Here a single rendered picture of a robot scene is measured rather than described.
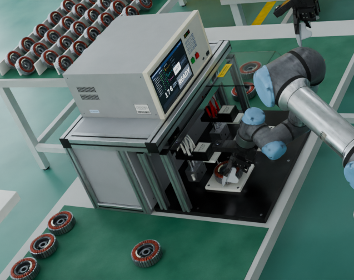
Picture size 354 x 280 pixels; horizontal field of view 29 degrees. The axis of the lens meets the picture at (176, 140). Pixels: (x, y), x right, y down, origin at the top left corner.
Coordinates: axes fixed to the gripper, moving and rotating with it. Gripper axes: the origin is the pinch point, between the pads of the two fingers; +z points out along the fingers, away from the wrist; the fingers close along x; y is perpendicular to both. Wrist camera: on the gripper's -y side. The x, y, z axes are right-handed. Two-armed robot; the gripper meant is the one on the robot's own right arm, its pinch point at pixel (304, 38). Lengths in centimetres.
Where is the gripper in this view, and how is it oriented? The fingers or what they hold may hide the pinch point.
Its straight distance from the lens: 268.6
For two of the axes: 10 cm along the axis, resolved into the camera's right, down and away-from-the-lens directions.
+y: 8.8, -0.1, -4.8
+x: 3.6, -6.3, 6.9
